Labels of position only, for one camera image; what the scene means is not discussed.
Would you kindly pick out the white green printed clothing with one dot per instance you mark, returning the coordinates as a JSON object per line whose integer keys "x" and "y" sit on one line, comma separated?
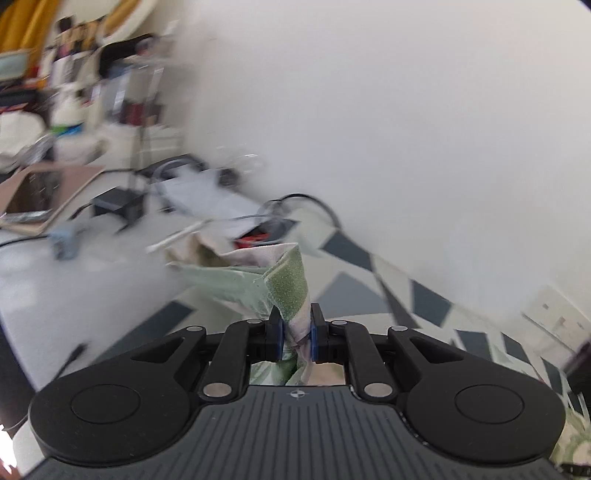
{"x": 575, "y": 443}

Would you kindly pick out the dark power adapter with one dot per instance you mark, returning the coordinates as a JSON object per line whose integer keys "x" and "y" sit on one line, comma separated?
{"x": 117, "y": 205}

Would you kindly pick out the white power wall socket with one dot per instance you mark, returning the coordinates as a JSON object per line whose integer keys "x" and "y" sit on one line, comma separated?
{"x": 554, "y": 314}

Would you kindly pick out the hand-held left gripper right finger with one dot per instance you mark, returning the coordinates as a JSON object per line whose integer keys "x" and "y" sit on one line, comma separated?
{"x": 316, "y": 334}

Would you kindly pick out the cardboard box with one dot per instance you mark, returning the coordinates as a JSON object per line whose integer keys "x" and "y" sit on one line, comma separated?
{"x": 60, "y": 184}

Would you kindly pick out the yellow curtain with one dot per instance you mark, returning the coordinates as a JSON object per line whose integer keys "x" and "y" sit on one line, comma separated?
{"x": 27, "y": 23}

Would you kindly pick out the white geometric patterned bed sheet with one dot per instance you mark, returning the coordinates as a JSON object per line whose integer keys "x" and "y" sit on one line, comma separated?
{"x": 351, "y": 286}

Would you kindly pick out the pink green printed pants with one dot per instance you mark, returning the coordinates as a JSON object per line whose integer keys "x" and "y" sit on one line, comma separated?
{"x": 286, "y": 281}

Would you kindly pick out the white paper sheet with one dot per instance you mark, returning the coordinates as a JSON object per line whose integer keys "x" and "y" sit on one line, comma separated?
{"x": 203, "y": 189}

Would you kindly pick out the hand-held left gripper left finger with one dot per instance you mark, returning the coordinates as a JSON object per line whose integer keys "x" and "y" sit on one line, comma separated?
{"x": 277, "y": 339}

